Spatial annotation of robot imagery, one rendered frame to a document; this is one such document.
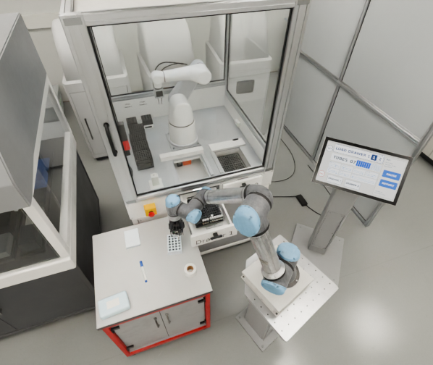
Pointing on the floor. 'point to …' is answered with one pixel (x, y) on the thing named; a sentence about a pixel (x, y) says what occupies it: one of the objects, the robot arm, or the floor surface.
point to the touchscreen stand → (326, 235)
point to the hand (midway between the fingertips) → (177, 233)
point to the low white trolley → (132, 339)
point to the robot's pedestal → (256, 326)
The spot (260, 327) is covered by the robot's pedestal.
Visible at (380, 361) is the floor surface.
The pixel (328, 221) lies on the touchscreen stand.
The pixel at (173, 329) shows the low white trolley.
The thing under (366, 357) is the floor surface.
